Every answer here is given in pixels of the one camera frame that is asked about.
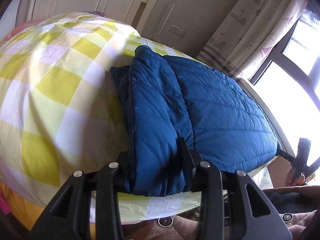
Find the blue puffer down jacket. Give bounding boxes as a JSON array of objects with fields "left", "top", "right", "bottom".
[{"left": 109, "top": 45, "right": 282, "bottom": 197}]

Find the dark window frame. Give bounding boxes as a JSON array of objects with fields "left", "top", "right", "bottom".
[{"left": 251, "top": 9, "right": 319, "bottom": 96}]

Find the yellow white checkered bed sheet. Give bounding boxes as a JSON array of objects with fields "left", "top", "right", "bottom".
[{"left": 94, "top": 33, "right": 271, "bottom": 224}]

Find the yellow white checkered duvet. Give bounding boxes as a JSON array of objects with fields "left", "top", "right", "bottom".
[{"left": 1, "top": 12, "right": 137, "bottom": 207}]

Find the person's right hand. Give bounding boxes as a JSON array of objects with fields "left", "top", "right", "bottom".
[{"left": 284, "top": 167, "right": 307, "bottom": 186}]

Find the colourful patterned pillow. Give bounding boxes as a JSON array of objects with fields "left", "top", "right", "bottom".
[{"left": 87, "top": 11, "right": 106, "bottom": 17}]

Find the striped patterned curtain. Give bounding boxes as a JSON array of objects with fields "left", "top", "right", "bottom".
[{"left": 197, "top": 0, "right": 308, "bottom": 79}]

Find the white floor lamp pole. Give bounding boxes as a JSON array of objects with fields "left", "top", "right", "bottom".
[{"left": 156, "top": 4, "right": 176, "bottom": 41}]

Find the white wooden bed headboard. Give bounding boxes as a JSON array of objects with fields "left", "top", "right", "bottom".
[{"left": 27, "top": 0, "right": 157, "bottom": 34}]

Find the wall power socket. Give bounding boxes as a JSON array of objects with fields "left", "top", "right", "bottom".
[{"left": 169, "top": 24, "right": 186, "bottom": 37}]

